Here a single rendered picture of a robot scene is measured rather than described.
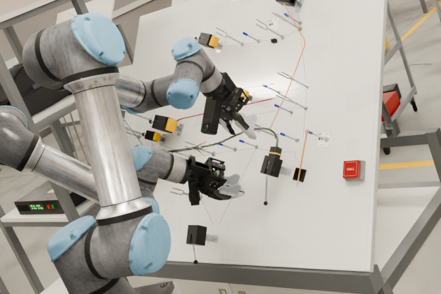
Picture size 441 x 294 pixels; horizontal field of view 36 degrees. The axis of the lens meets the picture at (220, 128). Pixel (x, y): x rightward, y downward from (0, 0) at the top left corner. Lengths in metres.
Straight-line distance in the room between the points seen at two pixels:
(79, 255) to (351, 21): 1.15
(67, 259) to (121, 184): 0.20
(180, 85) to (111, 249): 0.49
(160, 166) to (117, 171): 0.48
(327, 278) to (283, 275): 0.16
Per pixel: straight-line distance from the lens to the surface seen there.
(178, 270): 2.38
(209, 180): 1.86
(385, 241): 2.15
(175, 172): 1.84
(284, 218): 2.08
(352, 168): 1.93
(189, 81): 1.68
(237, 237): 2.19
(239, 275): 2.18
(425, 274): 2.18
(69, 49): 1.36
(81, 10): 2.80
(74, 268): 1.44
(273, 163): 2.03
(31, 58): 1.42
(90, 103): 1.36
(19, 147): 1.65
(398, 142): 2.36
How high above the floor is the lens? 1.84
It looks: 15 degrees down
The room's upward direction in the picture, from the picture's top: 22 degrees counter-clockwise
